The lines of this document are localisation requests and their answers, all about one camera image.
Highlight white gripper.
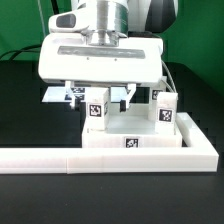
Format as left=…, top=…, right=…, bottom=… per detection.
left=38, top=33, right=163, bottom=112

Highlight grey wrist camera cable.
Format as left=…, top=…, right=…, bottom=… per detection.
left=161, top=59, right=177, bottom=94

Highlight white marker base sheet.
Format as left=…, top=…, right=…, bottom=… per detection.
left=42, top=86, right=127, bottom=103

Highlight black cables at base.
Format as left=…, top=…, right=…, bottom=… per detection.
left=0, top=44, right=43, bottom=62

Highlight white L-shaped obstacle fence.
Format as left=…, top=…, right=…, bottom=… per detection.
left=0, top=113, right=219, bottom=174

